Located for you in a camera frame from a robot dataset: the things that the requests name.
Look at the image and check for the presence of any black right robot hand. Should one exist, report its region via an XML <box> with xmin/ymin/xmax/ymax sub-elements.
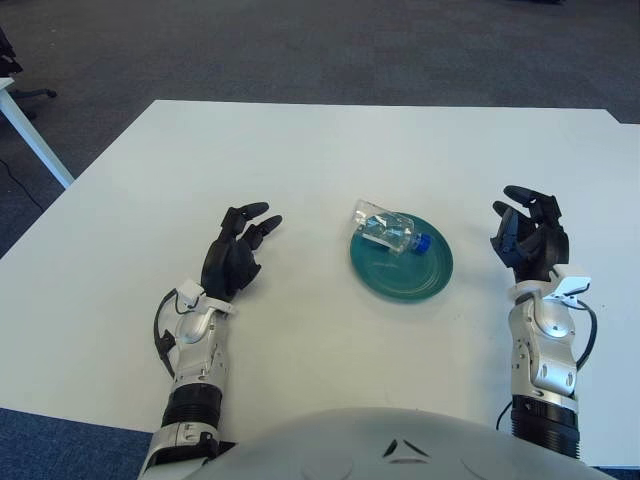
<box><xmin>489</xmin><ymin>184</ymin><xmax>571</xmax><ymax>286</ymax></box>

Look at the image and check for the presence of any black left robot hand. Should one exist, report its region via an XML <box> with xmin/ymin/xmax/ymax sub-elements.
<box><xmin>200</xmin><ymin>201</ymin><xmax>284</xmax><ymax>304</ymax></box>

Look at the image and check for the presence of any clear bottle with blue cap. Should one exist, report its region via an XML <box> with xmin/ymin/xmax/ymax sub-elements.
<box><xmin>353</xmin><ymin>198</ymin><xmax>432</xmax><ymax>257</ymax></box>

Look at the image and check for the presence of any teal round plate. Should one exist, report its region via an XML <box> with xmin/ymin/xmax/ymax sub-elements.
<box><xmin>348</xmin><ymin>213</ymin><xmax>455</xmax><ymax>303</ymax></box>

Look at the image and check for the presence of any grey robot torso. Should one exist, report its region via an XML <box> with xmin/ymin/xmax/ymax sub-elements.
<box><xmin>199</xmin><ymin>407</ymin><xmax>619</xmax><ymax>480</ymax></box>

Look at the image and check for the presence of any white side table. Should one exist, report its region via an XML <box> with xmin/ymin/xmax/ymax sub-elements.
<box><xmin>0</xmin><ymin>77</ymin><xmax>75</xmax><ymax>190</ymax></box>

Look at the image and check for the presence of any black office chair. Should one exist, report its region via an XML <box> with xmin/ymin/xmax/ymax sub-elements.
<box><xmin>0</xmin><ymin>24</ymin><xmax>59</xmax><ymax>119</ymax></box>

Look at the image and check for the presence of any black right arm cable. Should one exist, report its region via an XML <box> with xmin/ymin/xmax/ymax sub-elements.
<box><xmin>494</xmin><ymin>299</ymin><xmax>597</xmax><ymax>431</ymax></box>

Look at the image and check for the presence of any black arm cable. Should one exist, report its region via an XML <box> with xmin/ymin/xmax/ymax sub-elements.
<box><xmin>494</xmin><ymin>299</ymin><xmax>597</xmax><ymax>431</ymax></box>
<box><xmin>152</xmin><ymin>289</ymin><xmax>194</xmax><ymax>379</ymax></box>

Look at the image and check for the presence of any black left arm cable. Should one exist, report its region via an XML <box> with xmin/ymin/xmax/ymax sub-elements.
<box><xmin>152</xmin><ymin>289</ymin><xmax>194</xmax><ymax>379</ymax></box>

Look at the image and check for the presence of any thin black floor cable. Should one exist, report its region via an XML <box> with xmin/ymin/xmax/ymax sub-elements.
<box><xmin>0</xmin><ymin>158</ymin><xmax>51</xmax><ymax>210</ymax></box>

